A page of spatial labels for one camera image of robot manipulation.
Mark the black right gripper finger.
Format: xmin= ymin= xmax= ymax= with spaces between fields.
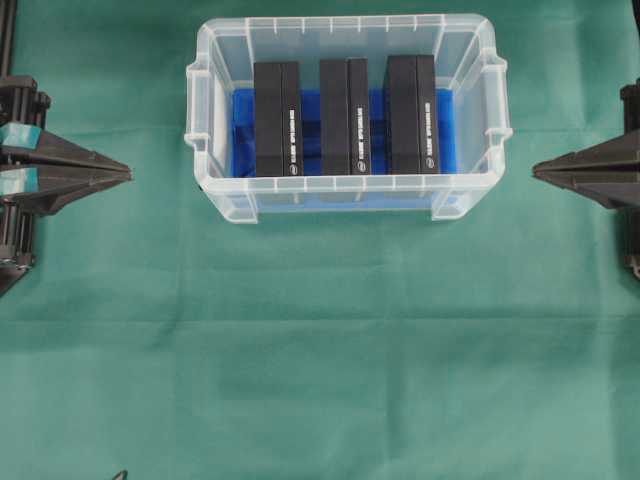
xmin=532 ymin=130 xmax=639 ymax=176
xmin=534 ymin=174 xmax=639 ymax=209

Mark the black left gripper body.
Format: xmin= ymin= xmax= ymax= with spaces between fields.
xmin=1 ymin=75 xmax=51 ymax=295

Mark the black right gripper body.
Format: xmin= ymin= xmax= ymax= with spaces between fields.
xmin=620 ymin=80 xmax=639 ymax=279

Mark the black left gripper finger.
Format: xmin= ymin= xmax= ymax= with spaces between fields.
xmin=1 ymin=167 xmax=132 ymax=216
xmin=1 ymin=125 xmax=130 ymax=173

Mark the black camera box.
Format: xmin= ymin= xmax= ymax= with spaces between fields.
xmin=320 ymin=58 xmax=372 ymax=176
xmin=254 ymin=62 xmax=304 ymax=177
xmin=384 ymin=55 xmax=441 ymax=175

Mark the clear plastic storage case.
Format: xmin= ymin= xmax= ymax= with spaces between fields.
xmin=185 ymin=13 xmax=512 ymax=224

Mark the blue cloth liner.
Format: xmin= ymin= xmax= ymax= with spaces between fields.
xmin=231 ymin=89 xmax=457 ymax=177

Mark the small black object bottom edge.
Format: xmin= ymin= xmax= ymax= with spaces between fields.
xmin=112 ymin=470 xmax=128 ymax=480

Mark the black aluminium frame rail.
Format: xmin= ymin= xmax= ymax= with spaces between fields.
xmin=0 ymin=0 xmax=18 ymax=77

